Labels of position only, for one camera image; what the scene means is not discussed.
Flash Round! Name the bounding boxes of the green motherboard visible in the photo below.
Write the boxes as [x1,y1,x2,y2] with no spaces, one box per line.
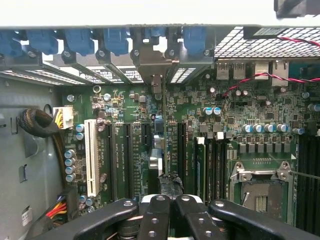
[58,74,320,218]

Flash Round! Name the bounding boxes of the black sleeved power cable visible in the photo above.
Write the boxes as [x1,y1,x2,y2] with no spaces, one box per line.
[18,107,65,191]

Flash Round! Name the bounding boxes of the white cable tag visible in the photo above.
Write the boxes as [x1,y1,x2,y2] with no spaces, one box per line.
[21,206,33,227]

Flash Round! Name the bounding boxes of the white expansion slot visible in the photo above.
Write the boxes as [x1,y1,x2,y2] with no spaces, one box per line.
[84,119,101,198]

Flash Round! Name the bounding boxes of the short black expansion slot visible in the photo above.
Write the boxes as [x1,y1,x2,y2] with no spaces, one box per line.
[141,122,152,147]

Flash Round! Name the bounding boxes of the red black twisted wire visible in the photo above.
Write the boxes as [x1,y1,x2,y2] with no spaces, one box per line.
[222,72,320,97]

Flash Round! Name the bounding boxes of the metal network port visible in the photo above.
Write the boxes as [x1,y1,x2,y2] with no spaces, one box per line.
[254,61,270,81]
[271,59,290,87]

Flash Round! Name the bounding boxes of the red yellow wire bundle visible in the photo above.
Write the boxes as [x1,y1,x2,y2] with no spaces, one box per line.
[44,196,68,221]

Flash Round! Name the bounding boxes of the black RAM slot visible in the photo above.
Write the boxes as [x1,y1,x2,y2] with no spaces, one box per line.
[207,138,218,201]
[308,136,320,223]
[216,132,228,200]
[296,136,309,223]

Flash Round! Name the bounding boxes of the metal USB port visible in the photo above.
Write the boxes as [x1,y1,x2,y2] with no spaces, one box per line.
[232,62,247,80]
[216,62,230,81]

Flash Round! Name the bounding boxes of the black open PC case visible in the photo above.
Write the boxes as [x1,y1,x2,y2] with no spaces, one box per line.
[0,23,320,240]

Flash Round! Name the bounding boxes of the long black expansion slot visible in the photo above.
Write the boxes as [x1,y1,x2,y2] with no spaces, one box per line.
[176,122,188,187]
[106,122,118,201]
[122,122,134,200]

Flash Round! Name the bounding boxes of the grey power supply unit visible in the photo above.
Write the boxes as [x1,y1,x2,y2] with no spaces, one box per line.
[0,77,65,240]

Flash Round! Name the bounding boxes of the blue card retention clip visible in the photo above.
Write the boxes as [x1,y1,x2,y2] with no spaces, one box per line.
[63,28,95,57]
[26,29,60,56]
[182,26,207,56]
[0,29,23,57]
[102,27,130,56]
[143,26,167,46]

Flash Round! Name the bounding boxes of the white power connector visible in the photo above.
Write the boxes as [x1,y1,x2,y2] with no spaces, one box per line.
[52,106,75,130]

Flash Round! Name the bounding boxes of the thin metal locking lever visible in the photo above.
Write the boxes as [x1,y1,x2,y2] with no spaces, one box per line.
[288,170,320,180]

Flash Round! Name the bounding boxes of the black power connector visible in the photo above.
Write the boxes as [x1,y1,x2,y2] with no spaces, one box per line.
[57,186,78,221]

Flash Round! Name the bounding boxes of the CPU socket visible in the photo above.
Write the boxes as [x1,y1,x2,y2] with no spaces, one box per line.
[227,161,295,218]

